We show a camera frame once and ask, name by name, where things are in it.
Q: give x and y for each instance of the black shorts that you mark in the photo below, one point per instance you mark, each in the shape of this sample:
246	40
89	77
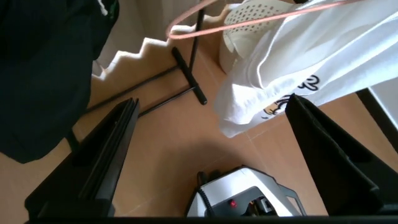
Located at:
40	77

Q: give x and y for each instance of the pink clothes hanger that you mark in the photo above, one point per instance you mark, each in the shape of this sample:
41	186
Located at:
174	35

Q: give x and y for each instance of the black clothes rack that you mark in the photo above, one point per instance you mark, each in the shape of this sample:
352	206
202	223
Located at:
189	77

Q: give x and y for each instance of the white garment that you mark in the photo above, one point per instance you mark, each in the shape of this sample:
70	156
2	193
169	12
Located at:
311	56

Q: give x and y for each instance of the beige curtain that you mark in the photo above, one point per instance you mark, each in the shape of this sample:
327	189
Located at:
149	18

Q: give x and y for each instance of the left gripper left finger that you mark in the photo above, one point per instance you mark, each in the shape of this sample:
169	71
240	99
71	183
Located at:
62	189

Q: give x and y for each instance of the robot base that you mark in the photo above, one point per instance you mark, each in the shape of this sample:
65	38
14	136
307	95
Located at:
236	189

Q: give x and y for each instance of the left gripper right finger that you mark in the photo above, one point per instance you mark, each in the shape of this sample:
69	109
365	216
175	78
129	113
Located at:
342	174

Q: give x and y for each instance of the white laundry basket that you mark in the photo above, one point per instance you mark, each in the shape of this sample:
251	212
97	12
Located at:
248	12

